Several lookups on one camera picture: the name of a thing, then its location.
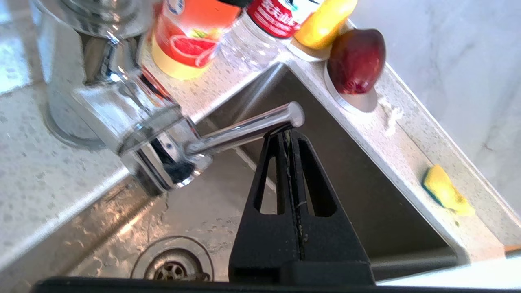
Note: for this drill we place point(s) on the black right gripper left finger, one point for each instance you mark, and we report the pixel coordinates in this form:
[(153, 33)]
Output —
[(264, 248)]

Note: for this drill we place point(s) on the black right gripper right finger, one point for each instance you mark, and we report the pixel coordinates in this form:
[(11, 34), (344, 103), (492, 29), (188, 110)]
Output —
[(329, 244)]

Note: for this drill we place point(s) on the steel sink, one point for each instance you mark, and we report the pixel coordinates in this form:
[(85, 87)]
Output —
[(366, 195)]

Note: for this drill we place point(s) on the metal sink drain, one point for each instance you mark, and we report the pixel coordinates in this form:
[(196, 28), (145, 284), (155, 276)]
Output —
[(171, 268)]

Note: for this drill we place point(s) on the yellow sponge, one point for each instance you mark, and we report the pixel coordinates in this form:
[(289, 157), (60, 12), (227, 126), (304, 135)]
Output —
[(443, 189)]

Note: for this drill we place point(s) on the round metal countertop cap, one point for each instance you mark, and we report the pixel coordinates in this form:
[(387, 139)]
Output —
[(301, 53), (358, 103)]

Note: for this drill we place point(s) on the dark red fruit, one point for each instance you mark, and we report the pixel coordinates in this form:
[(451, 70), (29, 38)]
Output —
[(356, 61)]

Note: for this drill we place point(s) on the chrome faucet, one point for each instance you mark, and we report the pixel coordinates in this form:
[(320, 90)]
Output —
[(122, 101)]

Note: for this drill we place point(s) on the yellow fruit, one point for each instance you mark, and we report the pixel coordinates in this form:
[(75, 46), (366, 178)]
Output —
[(325, 20)]

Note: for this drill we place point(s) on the clear bottle red label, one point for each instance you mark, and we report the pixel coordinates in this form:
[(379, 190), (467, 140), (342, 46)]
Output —
[(276, 16)]

